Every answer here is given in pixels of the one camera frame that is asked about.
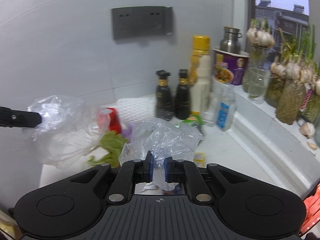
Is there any loose garlic bulb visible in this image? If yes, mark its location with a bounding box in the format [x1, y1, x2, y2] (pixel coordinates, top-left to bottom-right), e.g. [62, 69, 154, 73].
[299, 122, 315, 139]

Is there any yellow snack packet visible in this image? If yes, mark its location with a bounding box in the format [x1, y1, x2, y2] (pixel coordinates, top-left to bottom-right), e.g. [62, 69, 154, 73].
[194, 152, 206, 167]

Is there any small clear blue-label bottle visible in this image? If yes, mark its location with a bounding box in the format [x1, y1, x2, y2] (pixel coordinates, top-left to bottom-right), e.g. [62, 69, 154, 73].
[215, 85, 237, 132]

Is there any large clear plastic bag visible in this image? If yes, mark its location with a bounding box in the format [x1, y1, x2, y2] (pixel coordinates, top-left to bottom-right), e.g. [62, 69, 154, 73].
[27, 94, 110, 170]

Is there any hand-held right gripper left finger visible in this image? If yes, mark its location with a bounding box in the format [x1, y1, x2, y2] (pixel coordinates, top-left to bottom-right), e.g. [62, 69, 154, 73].
[66, 151, 154, 204]

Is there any yellow cap sauce bottle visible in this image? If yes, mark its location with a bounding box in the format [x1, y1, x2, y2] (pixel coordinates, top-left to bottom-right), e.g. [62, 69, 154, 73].
[189, 35, 212, 117]

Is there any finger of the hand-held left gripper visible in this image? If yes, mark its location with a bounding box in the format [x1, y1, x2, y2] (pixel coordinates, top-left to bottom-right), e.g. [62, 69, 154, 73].
[0, 106, 42, 129]

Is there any steel flask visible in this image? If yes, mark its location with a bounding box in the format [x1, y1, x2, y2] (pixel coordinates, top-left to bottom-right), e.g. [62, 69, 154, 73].
[219, 26, 243, 54]

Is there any grey wall socket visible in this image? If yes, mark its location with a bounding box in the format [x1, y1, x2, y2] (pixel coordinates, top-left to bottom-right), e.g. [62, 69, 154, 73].
[111, 6, 173, 40]

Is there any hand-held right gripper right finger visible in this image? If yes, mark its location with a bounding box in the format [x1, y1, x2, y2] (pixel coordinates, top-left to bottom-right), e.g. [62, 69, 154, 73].
[163, 157, 253, 203]

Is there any orange ribbed object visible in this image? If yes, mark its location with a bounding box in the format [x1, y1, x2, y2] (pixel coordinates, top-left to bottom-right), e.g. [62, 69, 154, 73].
[300, 183, 320, 236]

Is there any long lettuce leaf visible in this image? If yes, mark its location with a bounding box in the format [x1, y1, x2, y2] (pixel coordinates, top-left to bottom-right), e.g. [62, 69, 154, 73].
[87, 131, 128, 168]

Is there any clear plastic bottle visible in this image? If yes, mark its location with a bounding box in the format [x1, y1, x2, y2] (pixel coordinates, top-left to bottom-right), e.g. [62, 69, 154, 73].
[119, 118, 203, 191]

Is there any white foam net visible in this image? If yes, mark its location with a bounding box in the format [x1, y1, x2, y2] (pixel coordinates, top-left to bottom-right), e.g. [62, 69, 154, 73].
[116, 97, 158, 126]

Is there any glass jar of sprouting garlic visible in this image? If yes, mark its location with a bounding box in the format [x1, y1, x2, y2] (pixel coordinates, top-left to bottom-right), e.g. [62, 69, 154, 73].
[300, 25, 320, 124]
[265, 56, 286, 108]
[246, 18, 275, 68]
[275, 54, 307, 125]

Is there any purple instant noodle cup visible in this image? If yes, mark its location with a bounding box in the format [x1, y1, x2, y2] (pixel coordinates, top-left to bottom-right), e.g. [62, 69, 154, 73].
[212, 46, 250, 86]

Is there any red snack packet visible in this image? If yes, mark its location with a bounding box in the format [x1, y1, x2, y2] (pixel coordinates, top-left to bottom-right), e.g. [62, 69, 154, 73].
[99, 107, 122, 132]

